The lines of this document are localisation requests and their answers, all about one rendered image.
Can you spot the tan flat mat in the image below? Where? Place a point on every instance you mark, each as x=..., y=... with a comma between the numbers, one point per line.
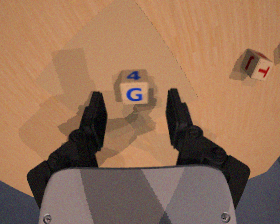
x=120, y=37

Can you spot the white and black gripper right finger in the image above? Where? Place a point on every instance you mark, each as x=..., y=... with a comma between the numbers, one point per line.
x=183, y=134

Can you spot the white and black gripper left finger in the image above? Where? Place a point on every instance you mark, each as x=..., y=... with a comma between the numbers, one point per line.
x=79, y=151

